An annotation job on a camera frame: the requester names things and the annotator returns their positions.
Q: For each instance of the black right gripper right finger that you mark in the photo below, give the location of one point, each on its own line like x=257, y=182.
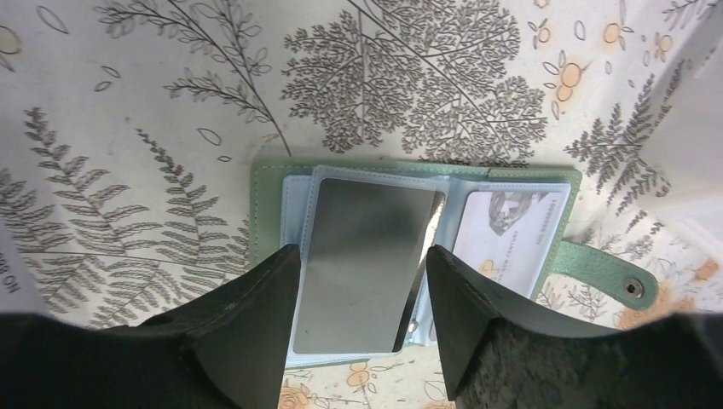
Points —
x=499, y=349

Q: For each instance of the grey metallic card in sleeve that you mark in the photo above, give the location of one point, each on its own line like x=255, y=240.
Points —
x=362, y=264

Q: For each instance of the white plastic card box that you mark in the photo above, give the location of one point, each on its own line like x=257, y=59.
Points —
x=686, y=147

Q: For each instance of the green leather card holder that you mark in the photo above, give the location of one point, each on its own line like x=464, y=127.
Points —
x=282, y=192

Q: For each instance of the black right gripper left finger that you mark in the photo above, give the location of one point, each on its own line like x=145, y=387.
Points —
x=225, y=349

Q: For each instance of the white credit card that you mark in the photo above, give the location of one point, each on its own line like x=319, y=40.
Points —
x=505, y=235

